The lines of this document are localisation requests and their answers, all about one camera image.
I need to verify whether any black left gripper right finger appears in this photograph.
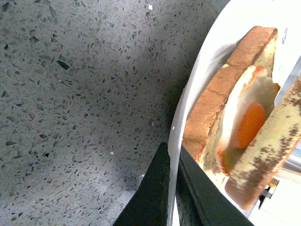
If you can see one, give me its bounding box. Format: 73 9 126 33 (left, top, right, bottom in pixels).
176 147 253 226

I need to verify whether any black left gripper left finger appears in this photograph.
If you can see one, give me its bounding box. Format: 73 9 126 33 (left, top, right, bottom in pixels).
113 142 170 226

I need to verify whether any white round plate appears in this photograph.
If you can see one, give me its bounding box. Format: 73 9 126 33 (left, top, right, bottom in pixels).
168 0 301 217

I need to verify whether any bread slice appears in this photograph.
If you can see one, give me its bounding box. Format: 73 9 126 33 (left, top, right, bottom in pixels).
182 26 278 187
225 77 301 211

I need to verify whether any fried egg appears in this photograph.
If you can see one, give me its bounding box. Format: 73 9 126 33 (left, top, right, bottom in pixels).
214 65 280 176

